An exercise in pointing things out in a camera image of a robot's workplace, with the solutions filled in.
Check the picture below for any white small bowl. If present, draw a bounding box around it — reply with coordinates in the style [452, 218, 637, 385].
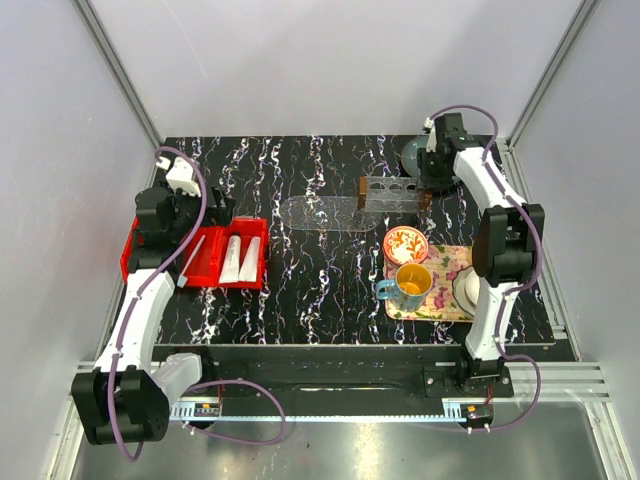
[452, 266, 480, 314]

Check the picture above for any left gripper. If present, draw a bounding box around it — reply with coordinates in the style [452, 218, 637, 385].
[160, 177, 235, 241]

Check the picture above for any red plastic organizer bin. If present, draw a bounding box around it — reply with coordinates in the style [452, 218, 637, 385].
[122, 215, 270, 291]

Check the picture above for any clear acrylic toothbrush holder rack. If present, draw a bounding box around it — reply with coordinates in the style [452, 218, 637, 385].
[357, 176, 433, 213]

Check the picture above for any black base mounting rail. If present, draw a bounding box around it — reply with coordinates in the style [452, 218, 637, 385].
[152, 345, 514, 417]

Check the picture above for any floral rectangular tray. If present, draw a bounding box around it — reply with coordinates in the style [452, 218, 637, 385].
[383, 243, 481, 322]

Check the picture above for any teal ceramic plate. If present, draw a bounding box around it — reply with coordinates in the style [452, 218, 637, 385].
[400, 136, 427, 178]

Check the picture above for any orange floral bowl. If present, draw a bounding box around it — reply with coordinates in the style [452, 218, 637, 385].
[383, 226, 429, 266]

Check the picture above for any white toothpaste tube black cap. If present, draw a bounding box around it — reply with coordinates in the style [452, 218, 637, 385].
[219, 235, 241, 284]

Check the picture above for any white toothpaste tube red cap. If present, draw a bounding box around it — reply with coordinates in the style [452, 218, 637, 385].
[238, 236, 261, 283]

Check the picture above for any white toothbrush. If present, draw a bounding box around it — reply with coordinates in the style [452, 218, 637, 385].
[176, 235, 206, 288]

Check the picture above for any blue mug yellow inside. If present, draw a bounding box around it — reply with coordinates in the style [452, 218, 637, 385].
[375, 263, 434, 312]

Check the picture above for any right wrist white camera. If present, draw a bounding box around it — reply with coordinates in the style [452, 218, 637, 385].
[423, 117, 437, 152]

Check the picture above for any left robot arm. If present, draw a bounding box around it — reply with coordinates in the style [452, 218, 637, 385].
[71, 182, 236, 445]

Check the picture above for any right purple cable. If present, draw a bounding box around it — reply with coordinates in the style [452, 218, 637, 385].
[427, 104, 544, 434]

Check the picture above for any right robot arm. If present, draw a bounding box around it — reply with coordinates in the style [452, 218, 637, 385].
[417, 105, 545, 396]

